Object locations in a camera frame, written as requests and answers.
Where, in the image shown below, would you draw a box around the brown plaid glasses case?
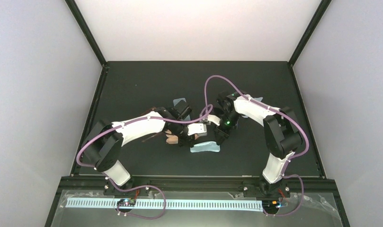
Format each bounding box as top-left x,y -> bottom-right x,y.
164,130 -> 186,145

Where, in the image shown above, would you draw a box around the light blue cleaning cloth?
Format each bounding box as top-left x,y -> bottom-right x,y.
190,141 -> 221,153

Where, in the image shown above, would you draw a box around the brown translucent sunglasses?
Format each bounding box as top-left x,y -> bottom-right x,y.
142,106 -> 163,142

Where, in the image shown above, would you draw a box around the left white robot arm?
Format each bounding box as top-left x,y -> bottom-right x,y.
76,107 -> 204,186

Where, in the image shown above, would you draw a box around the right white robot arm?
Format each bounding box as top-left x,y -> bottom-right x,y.
214,91 -> 308,198

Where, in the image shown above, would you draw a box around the black sunglasses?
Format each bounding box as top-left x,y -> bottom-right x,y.
213,107 -> 224,118

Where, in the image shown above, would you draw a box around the blue-grey glasses case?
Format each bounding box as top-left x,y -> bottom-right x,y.
173,98 -> 191,121

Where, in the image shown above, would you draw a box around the left small circuit board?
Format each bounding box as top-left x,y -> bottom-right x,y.
116,199 -> 136,208

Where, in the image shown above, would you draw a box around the small circuit board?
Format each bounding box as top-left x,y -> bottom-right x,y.
116,199 -> 136,208
265,201 -> 282,209

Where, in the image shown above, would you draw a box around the right small circuit board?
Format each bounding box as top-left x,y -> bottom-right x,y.
265,201 -> 282,209

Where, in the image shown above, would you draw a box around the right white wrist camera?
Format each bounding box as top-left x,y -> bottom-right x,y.
203,114 -> 221,126

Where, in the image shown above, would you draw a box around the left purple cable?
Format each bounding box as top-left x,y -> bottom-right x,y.
76,104 -> 214,219

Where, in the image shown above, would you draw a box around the purple cable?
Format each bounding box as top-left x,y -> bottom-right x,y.
76,104 -> 214,219
204,75 -> 310,218

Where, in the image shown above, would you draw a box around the white slotted cable duct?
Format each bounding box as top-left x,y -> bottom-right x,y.
63,198 -> 263,212

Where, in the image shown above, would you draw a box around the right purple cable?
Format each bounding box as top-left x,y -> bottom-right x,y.
204,75 -> 310,218

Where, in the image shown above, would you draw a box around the black front frame rail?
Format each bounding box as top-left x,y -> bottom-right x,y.
45,176 -> 350,227

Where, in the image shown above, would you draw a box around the left black frame post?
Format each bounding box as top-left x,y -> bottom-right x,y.
64,0 -> 108,67

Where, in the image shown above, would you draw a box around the black frame post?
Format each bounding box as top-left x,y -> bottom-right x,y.
288,0 -> 332,68
64,0 -> 108,67

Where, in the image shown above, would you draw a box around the right black frame post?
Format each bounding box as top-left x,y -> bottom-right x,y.
288,0 -> 332,68

